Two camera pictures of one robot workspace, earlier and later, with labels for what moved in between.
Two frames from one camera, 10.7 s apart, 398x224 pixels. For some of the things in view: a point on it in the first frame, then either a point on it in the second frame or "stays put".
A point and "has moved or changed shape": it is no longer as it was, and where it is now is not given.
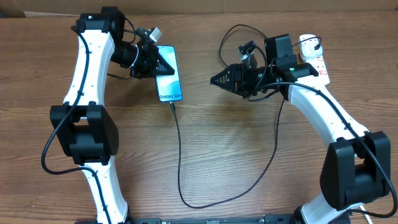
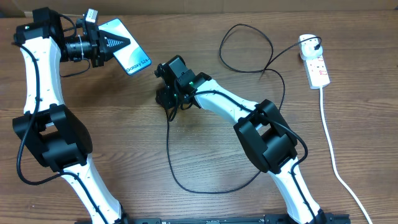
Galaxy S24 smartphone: (168, 86) has moved or changed shape
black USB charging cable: (277, 127) to (254, 177)
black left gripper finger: (158, 65) to (110, 43)
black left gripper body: (140, 67) to (97, 56)
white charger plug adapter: (307, 48) stays put
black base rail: (268, 219) stays put
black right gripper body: (250, 81) to (171, 98)
